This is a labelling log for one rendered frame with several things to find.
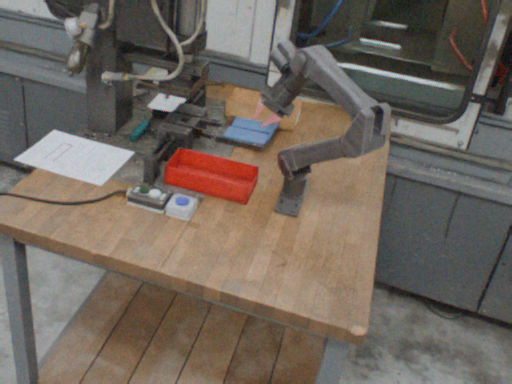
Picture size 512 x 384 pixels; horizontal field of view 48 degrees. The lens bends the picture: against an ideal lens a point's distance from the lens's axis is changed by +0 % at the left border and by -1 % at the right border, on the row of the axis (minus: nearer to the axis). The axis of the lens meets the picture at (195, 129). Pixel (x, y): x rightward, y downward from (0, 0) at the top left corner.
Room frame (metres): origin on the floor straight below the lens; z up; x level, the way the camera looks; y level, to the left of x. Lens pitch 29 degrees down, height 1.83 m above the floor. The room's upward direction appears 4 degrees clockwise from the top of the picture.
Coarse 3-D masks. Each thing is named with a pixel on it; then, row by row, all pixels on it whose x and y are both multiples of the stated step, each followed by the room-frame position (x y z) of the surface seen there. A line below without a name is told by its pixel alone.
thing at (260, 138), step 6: (228, 132) 1.67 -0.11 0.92; (234, 132) 1.67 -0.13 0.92; (246, 132) 1.68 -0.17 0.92; (252, 132) 1.68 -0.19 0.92; (258, 132) 1.68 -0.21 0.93; (270, 132) 1.65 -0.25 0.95; (240, 138) 1.63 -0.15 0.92; (246, 138) 1.63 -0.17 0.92; (252, 138) 1.64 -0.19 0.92; (258, 138) 1.64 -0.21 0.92; (264, 138) 1.64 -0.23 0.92; (264, 144) 1.61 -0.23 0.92
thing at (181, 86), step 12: (132, 48) 1.70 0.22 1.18; (144, 48) 1.71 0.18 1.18; (132, 60) 1.64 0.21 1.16; (144, 60) 1.63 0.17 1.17; (156, 60) 1.62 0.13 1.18; (168, 60) 1.65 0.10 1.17; (192, 60) 1.62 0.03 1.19; (204, 60) 1.64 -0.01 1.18; (192, 72) 1.58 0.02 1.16; (204, 72) 1.61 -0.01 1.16; (168, 84) 1.54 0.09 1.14; (180, 84) 1.54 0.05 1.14; (192, 84) 1.55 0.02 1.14; (168, 96) 1.56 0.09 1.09; (180, 96) 1.52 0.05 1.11
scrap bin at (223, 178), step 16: (176, 160) 1.45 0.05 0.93; (192, 160) 1.47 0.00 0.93; (208, 160) 1.45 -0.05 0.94; (224, 160) 1.44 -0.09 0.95; (176, 176) 1.36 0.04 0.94; (192, 176) 1.34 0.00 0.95; (208, 176) 1.34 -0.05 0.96; (224, 176) 1.43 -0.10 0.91; (240, 176) 1.42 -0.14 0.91; (256, 176) 1.40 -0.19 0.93; (208, 192) 1.33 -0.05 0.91; (224, 192) 1.32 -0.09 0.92; (240, 192) 1.30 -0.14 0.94
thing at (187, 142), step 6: (198, 126) 1.63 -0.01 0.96; (204, 126) 1.69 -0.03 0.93; (162, 132) 1.55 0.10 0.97; (180, 138) 1.53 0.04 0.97; (186, 138) 1.52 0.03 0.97; (192, 138) 1.57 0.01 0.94; (198, 138) 1.65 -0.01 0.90; (180, 144) 1.53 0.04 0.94; (186, 144) 1.52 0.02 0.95; (192, 144) 1.58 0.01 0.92; (174, 150) 1.53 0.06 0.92
